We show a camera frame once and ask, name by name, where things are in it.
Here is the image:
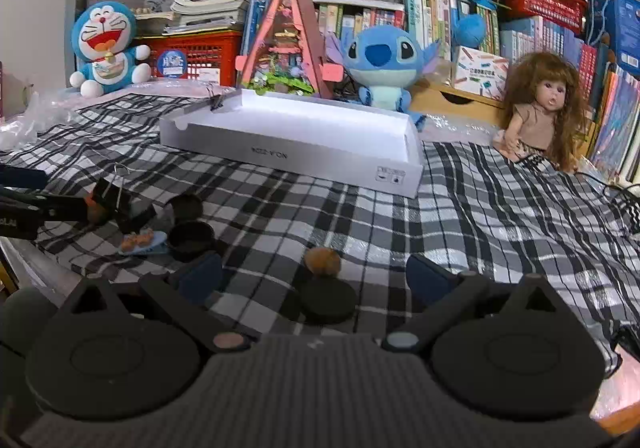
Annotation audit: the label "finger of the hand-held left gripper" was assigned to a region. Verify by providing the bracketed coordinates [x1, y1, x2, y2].
[0, 165, 51, 190]
[0, 194, 96, 226]

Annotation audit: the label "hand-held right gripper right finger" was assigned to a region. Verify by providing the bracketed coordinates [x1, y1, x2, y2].
[381, 253, 576, 356]

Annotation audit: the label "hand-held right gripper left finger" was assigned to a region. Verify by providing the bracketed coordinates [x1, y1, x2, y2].
[60, 252, 253, 354]

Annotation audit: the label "small brown ball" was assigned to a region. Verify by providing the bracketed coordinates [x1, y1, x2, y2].
[304, 247, 343, 278]
[84, 195, 108, 225]

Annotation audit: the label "small blue toy plate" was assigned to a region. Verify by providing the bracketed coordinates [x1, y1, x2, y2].
[118, 229, 169, 257]

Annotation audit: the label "white cardboard box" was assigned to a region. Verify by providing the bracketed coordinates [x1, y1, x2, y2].
[159, 89, 425, 199]

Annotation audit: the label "clear plastic bag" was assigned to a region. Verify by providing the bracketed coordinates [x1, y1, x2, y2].
[0, 87, 82, 152]

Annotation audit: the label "black and white plaid blanket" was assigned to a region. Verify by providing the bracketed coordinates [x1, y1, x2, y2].
[0, 92, 640, 381]

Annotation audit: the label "blue robot cat plush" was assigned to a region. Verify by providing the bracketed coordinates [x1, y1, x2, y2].
[69, 1, 152, 97]

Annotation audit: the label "pink bubble wrap sheet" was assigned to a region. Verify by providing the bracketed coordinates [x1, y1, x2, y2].
[45, 78, 242, 104]

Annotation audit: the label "wooden drawer box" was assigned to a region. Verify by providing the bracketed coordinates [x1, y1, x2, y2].
[409, 80, 507, 127]

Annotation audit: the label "long-haired baby doll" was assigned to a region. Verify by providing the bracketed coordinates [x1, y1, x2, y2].
[492, 51, 589, 174]

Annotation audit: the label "patterned white carton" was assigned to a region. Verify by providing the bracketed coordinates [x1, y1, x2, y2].
[451, 46, 510, 97]

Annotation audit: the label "red plastic crate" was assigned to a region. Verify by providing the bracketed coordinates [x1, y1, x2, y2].
[131, 30, 244, 87]

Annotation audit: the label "blue alien plush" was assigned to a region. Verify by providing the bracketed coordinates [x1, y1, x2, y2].
[325, 24, 442, 130]

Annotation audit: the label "triangular miniature house model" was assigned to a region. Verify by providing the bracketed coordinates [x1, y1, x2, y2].
[235, 0, 346, 100]

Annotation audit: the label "leaning colourful thin books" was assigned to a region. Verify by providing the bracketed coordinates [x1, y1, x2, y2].
[589, 62, 640, 190]

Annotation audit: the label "row of shelved books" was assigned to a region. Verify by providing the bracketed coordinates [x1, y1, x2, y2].
[312, 0, 615, 81]

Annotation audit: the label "upright tall blue books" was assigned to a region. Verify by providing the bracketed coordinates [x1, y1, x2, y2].
[241, 0, 282, 60]

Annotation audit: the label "red plastic basket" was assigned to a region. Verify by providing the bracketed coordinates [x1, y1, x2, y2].
[501, 0, 589, 35]

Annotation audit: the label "blue gift bag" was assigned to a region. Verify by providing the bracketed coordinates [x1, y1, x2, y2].
[584, 0, 640, 77]

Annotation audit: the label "black cable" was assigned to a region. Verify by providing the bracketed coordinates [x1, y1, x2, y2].
[574, 168, 640, 235]

